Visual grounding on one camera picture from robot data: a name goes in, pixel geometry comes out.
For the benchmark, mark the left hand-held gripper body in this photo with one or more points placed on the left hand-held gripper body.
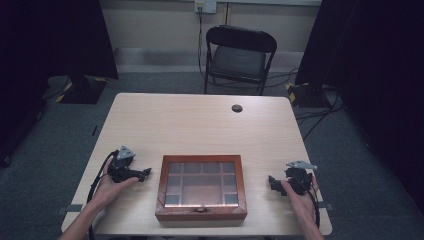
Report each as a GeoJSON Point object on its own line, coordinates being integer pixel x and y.
{"type": "Point", "coordinates": [119, 166]}

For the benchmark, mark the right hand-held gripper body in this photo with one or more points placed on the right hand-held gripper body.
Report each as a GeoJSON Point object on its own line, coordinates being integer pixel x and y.
{"type": "Point", "coordinates": [299, 180]}

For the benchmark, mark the person's left hand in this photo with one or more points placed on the person's left hand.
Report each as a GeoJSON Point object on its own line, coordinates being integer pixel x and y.
{"type": "Point", "coordinates": [111, 190]}

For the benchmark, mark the person's right hand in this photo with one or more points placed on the person's right hand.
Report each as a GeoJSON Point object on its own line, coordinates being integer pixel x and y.
{"type": "Point", "coordinates": [301, 206]}

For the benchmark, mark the wooden box with glass lid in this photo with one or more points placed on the wooden box with glass lid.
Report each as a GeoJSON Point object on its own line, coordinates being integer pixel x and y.
{"type": "Point", "coordinates": [201, 186]}

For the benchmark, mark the black stand base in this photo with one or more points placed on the black stand base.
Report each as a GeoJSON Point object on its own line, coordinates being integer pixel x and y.
{"type": "Point", "coordinates": [305, 95]}
{"type": "Point", "coordinates": [83, 90]}

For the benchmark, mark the black folding chair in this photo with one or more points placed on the black folding chair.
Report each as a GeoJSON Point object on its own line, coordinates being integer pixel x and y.
{"type": "Point", "coordinates": [238, 60]}

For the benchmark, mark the grey table bracket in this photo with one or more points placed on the grey table bracket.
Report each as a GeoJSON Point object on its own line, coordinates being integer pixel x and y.
{"type": "Point", "coordinates": [326, 205]}
{"type": "Point", "coordinates": [68, 208]}

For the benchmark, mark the white wall socket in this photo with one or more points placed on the white wall socket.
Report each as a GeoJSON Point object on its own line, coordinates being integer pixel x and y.
{"type": "Point", "coordinates": [205, 6]}

